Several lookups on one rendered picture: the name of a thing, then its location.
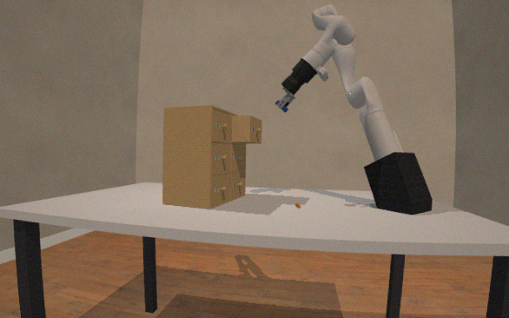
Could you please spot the brown wooden drawer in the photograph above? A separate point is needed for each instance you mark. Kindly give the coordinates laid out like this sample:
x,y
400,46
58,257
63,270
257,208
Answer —
x,y
246,129
237,157
237,184
220,183
220,157
221,128

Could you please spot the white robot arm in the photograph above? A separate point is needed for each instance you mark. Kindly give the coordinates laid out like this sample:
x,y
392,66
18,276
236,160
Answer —
x,y
337,38

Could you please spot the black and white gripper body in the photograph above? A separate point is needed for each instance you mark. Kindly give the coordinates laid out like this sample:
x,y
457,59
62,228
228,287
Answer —
x,y
305,70

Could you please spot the small tan wooden chest of drawers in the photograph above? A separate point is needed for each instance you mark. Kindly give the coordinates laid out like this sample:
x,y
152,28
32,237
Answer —
x,y
187,156

